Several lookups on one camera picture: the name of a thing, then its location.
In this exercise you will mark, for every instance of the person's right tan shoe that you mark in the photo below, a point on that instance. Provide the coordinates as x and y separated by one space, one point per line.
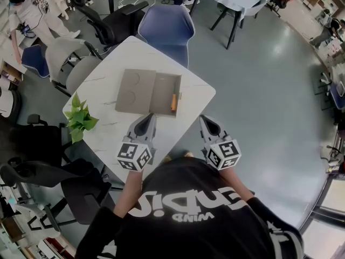
188 153

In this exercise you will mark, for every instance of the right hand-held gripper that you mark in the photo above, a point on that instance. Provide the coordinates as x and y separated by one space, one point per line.
223 154

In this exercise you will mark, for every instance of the white plastic chair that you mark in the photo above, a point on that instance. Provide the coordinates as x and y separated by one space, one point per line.
40 223

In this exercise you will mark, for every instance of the person's black printed T-shirt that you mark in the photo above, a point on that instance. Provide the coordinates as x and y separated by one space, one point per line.
188 225

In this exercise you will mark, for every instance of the person's left tan shoe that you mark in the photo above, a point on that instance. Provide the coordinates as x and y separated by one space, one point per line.
167 158

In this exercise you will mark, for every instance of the person's left forearm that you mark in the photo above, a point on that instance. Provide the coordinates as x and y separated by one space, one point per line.
129 193

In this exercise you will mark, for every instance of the person's right forearm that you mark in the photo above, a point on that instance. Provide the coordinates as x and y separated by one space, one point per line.
235 183

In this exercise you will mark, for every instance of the grey shell chair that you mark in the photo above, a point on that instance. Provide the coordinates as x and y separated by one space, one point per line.
81 74

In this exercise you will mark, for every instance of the blue shell chair white trim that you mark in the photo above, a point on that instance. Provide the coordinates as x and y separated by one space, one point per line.
165 28

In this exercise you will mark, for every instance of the grey cardboard box lid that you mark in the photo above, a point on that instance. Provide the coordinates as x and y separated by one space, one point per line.
134 90

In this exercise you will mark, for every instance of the person's tan shoe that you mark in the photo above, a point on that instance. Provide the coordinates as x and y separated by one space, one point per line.
188 153
167 158

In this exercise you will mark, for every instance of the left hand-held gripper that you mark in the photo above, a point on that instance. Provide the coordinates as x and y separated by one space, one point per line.
133 155

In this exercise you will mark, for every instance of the green leafy plant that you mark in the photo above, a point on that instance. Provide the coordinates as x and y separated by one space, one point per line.
81 119

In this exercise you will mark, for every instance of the black office chair wide seat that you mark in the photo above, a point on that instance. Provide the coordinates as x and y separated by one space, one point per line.
67 182

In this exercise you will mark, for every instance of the black office chair with headrest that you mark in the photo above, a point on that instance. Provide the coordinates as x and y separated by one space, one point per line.
113 23

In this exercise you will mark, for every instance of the blue chair with black legs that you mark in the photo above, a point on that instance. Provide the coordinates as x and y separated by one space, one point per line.
339 90

